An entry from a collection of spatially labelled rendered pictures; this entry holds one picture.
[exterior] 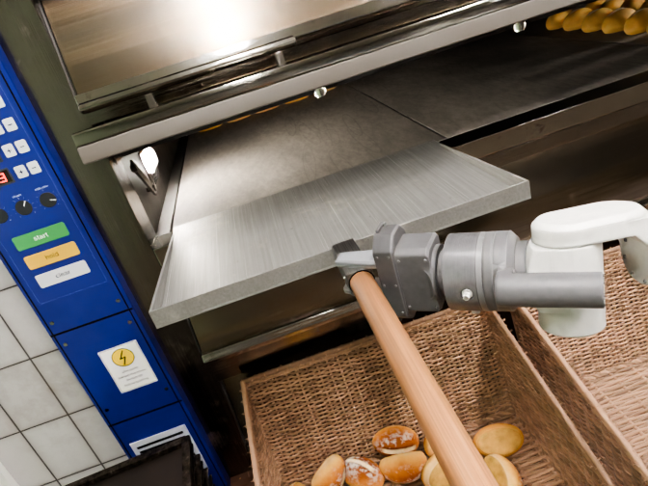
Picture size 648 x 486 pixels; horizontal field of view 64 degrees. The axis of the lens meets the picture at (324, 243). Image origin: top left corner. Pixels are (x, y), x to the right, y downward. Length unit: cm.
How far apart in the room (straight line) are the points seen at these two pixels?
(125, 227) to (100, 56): 29
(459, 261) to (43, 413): 93
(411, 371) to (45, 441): 95
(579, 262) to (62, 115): 78
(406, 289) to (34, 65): 67
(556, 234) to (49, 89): 77
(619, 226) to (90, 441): 108
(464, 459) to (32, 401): 97
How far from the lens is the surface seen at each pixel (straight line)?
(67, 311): 106
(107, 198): 99
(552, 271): 57
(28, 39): 96
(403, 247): 60
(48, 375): 119
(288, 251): 80
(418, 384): 46
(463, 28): 85
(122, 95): 84
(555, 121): 114
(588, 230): 56
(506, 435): 117
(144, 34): 92
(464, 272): 57
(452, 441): 42
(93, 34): 94
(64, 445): 130
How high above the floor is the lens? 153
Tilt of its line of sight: 26 degrees down
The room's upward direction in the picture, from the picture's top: 17 degrees counter-clockwise
